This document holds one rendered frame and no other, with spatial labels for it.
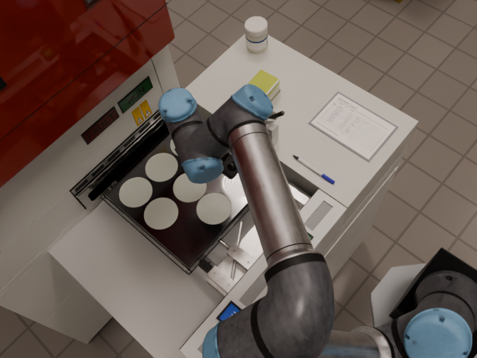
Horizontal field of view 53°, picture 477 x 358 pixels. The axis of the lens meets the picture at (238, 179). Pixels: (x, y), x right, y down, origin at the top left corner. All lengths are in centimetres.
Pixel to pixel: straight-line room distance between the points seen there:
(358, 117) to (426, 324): 66
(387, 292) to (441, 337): 39
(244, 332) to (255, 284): 50
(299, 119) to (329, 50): 153
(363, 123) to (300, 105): 19
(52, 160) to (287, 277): 79
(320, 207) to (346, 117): 29
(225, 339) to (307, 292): 15
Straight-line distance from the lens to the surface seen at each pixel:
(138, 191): 143
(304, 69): 154
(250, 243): 133
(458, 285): 116
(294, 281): 69
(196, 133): 92
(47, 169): 131
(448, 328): 102
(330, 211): 128
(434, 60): 297
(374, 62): 288
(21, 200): 132
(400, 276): 140
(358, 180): 133
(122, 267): 144
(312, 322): 69
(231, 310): 119
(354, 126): 141
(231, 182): 139
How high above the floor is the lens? 213
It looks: 62 degrees down
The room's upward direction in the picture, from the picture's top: 9 degrees counter-clockwise
